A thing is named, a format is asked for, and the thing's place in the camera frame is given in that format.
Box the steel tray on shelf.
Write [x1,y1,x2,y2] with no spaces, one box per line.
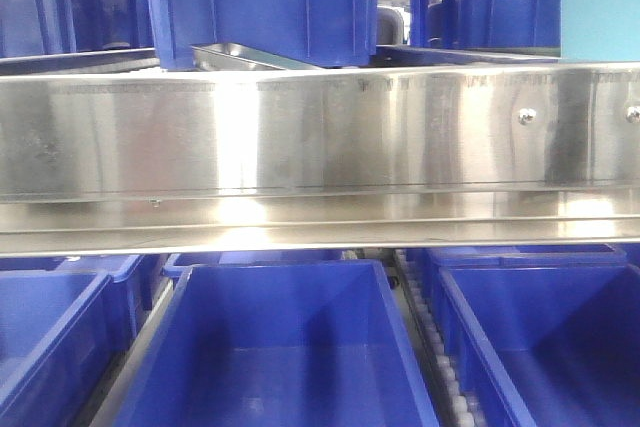
[192,43,322,71]

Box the light teal foam block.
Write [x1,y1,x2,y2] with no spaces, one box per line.
[560,0,639,61]

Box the left rail screw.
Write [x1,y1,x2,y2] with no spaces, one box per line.
[517,108,537,125]

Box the rail screw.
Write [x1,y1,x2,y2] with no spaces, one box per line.
[625,105,640,124]
[517,108,537,125]

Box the right rail screw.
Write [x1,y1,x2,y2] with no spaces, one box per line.
[625,105,640,124]

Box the stainless steel shelf rail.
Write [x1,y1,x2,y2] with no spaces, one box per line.
[1,63,639,257]

